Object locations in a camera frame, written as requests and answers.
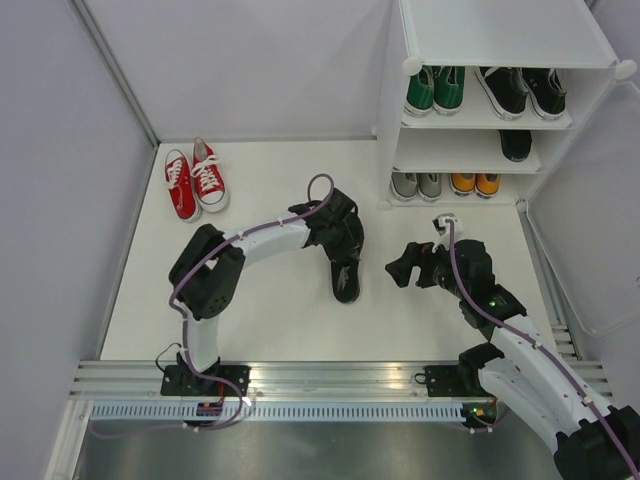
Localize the white slotted cable duct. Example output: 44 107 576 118
91 401 465 423

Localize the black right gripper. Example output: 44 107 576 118
384 237 468 299

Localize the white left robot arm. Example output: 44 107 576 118
161 188 365 397

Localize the grey sneaker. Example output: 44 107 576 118
417 173 442 202
391 171 418 202

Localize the aluminium corner frame post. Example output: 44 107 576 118
69 0 162 149

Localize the black brown-soled shoe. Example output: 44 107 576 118
499 130 532 163
331 259 360 304

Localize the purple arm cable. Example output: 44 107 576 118
89 173 335 441
447 219 636 480

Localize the red sneaker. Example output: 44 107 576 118
164 149 202 223
191 137 230 213

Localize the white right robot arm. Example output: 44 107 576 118
385 240 639 479

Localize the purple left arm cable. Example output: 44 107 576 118
89 173 335 441

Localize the white shoe cabinet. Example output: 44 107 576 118
375 1 639 337

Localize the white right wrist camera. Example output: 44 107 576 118
432 213 464 253

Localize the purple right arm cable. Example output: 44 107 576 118
447 219 636 480

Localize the green sneaker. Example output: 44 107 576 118
433 66 466 116
404 65 435 118

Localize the orange sneaker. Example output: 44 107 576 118
450 173 476 197
475 173 501 199

